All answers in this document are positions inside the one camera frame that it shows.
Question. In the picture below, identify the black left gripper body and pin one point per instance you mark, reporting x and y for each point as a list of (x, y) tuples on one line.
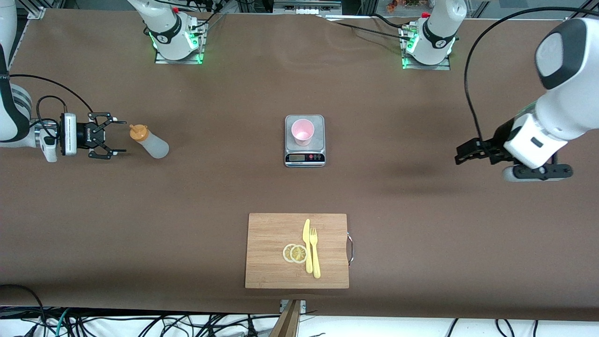
[(497, 140)]

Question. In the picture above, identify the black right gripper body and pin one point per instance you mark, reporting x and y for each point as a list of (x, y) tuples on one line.
[(83, 135)]

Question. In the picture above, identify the clear squeeze bottle orange cap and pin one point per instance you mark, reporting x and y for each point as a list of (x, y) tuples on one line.
[(154, 146)]

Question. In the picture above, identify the pink plastic cup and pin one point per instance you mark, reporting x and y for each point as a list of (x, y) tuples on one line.
[(303, 131)]

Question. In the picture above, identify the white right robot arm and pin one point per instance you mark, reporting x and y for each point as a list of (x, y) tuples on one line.
[(164, 28)]

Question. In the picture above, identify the silver digital kitchen scale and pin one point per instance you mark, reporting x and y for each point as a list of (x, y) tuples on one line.
[(319, 150)]

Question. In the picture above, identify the orange background objects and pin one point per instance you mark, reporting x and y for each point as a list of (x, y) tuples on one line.
[(402, 3)]

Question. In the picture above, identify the yellow plastic knife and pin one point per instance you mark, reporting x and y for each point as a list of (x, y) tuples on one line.
[(306, 234)]

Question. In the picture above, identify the yellow plastic fork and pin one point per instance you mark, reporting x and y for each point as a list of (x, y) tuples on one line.
[(316, 262)]

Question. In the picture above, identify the dried lemon slice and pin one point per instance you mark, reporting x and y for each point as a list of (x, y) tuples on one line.
[(298, 254), (286, 253)]

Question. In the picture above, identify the grey power strip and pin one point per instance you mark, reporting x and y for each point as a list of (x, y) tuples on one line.
[(306, 5)]

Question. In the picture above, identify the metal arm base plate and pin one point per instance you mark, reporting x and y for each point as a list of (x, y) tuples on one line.
[(180, 61), (426, 67)]

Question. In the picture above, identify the aluminium frame extrusion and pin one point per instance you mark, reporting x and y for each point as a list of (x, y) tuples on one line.
[(33, 8), (580, 11)]

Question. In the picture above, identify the small metal bracket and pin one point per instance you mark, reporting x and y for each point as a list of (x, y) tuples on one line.
[(303, 306)]

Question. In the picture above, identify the wooden post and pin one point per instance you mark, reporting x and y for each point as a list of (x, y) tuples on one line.
[(288, 323)]

